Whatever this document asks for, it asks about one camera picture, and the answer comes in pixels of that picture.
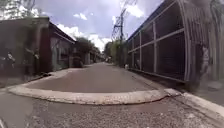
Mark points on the tall metal mesh fence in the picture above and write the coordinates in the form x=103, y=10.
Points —
x=170, y=50

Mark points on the grey asphalt road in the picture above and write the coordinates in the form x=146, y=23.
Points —
x=93, y=78

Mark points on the pale concrete kerb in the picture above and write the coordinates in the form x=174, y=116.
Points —
x=203, y=105

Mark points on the dark overgrown wall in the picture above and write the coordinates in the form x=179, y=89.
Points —
x=20, y=43

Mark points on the dark leafy tree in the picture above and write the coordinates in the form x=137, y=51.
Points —
x=85, y=46

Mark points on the grey building dark roof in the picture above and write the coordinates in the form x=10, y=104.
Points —
x=61, y=50

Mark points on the green roadside trees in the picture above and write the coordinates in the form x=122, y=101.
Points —
x=113, y=50

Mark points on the pale concrete speed bump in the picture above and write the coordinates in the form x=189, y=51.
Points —
x=96, y=97

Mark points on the utility pole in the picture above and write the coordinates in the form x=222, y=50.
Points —
x=121, y=33

